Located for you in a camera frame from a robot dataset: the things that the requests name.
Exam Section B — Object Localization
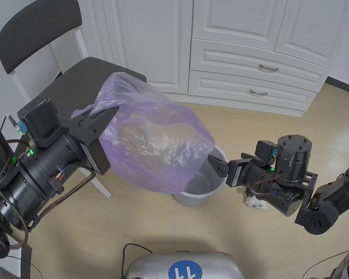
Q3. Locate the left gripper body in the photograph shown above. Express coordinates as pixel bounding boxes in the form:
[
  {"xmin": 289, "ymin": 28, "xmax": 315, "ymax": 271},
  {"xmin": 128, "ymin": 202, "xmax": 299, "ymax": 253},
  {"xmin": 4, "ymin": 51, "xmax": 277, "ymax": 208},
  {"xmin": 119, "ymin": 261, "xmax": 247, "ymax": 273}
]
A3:
[{"xmin": 20, "ymin": 117, "xmax": 111, "ymax": 186}]

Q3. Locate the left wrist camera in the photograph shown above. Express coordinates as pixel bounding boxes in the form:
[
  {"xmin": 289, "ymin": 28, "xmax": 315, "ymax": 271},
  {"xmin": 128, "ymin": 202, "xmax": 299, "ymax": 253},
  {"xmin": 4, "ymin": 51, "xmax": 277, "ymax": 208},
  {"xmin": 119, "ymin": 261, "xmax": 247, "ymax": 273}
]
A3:
[{"xmin": 17, "ymin": 97, "xmax": 72, "ymax": 148}]

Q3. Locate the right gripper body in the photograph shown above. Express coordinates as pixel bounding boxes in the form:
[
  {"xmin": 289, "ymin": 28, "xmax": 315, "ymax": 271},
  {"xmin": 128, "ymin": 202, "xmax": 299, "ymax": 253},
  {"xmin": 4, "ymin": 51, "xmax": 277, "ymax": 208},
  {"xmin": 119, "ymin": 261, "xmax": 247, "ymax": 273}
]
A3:
[{"xmin": 225, "ymin": 158, "xmax": 277, "ymax": 188}]

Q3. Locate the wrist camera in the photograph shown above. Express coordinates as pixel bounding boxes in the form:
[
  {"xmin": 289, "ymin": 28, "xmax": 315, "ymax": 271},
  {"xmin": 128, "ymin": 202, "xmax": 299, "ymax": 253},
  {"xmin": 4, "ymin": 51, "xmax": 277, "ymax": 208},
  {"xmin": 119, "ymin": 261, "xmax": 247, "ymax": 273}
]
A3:
[
  {"xmin": 17, "ymin": 97, "xmax": 72, "ymax": 148},
  {"xmin": 241, "ymin": 140, "xmax": 277, "ymax": 168}
]

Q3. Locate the purple plastic bag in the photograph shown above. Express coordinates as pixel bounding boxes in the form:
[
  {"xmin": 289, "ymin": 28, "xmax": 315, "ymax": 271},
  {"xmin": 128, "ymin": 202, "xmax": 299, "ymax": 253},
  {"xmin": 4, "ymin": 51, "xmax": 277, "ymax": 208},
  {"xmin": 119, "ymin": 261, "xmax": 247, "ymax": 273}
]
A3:
[{"xmin": 71, "ymin": 72, "xmax": 216, "ymax": 194}]

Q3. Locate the grey and white chair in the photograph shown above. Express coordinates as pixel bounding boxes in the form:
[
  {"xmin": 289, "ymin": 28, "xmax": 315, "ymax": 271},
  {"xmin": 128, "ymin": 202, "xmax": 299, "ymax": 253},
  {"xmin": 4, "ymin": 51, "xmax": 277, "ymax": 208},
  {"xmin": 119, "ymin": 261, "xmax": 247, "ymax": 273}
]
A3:
[{"xmin": 0, "ymin": 0, "xmax": 147, "ymax": 198}]

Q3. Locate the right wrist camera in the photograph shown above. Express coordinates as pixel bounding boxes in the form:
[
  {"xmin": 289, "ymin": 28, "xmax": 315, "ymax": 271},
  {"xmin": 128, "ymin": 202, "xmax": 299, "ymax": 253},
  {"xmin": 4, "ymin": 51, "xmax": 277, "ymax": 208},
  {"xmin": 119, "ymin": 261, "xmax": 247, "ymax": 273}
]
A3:
[{"xmin": 241, "ymin": 140, "xmax": 277, "ymax": 168}]

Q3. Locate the white trash bin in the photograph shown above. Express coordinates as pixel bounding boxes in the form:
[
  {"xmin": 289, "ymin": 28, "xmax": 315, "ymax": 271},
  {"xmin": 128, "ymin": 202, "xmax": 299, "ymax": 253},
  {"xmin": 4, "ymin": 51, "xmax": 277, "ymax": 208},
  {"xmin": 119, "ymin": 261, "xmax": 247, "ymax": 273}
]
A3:
[{"xmin": 172, "ymin": 146, "xmax": 230, "ymax": 208}]

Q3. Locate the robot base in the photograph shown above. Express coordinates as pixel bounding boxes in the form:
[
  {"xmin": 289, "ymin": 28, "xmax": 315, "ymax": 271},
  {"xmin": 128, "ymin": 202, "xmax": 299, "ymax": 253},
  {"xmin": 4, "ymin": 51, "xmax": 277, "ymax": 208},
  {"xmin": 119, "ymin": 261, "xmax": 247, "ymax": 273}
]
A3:
[{"xmin": 125, "ymin": 251, "xmax": 246, "ymax": 279}]

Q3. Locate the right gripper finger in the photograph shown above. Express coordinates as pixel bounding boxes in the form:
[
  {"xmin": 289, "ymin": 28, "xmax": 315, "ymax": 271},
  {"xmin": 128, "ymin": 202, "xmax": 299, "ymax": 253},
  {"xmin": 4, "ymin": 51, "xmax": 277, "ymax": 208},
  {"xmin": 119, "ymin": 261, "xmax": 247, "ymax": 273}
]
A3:
[{"xmin": 207, "ymin": 155, "xmax": 230, "ymax": 179}]

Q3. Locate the black braided cable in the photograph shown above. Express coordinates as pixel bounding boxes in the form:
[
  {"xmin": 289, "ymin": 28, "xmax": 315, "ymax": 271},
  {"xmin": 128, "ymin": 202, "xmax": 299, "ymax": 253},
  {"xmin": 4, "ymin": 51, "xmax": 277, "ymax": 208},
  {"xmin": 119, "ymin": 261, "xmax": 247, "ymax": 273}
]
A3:
[{"xmin": 6, "ymin": 138, "xmax": 97, "ymax": 249}]

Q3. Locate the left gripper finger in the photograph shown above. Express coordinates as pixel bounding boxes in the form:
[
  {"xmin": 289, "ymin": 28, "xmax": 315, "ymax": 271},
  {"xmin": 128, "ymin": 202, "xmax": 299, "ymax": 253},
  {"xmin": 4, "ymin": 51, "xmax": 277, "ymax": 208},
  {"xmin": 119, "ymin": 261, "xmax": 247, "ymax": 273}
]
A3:
[{"xmin": 84, "ymin": 107, "xmax": 120, "ymax": 139}]

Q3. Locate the crumpled white paper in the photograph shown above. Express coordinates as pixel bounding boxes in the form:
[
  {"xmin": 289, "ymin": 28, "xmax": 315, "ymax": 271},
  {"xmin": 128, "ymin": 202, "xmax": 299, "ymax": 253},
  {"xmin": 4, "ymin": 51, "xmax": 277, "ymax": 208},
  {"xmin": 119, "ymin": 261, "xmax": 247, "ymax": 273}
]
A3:
[{"xmin": 244, "ymin": 195, "xmax": 267, "ymax": 210}]

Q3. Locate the white wardrobe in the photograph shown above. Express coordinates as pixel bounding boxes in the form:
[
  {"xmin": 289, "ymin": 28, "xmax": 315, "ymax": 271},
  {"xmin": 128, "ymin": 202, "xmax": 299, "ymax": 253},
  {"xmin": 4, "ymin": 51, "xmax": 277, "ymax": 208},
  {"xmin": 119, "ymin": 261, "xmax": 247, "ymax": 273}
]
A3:
[{"xmin": 35, "ymin": 0, "xmax": 349, "ymax": 118}]

